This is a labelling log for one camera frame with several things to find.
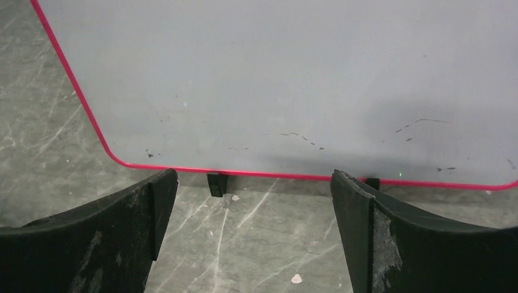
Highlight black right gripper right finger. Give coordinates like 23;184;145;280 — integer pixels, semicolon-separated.
330;170;517;292

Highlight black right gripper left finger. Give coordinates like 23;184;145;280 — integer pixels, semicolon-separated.
1;169;178;292

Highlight pink framed whiteboard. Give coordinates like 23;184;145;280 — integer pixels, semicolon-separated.
32;1;517;190

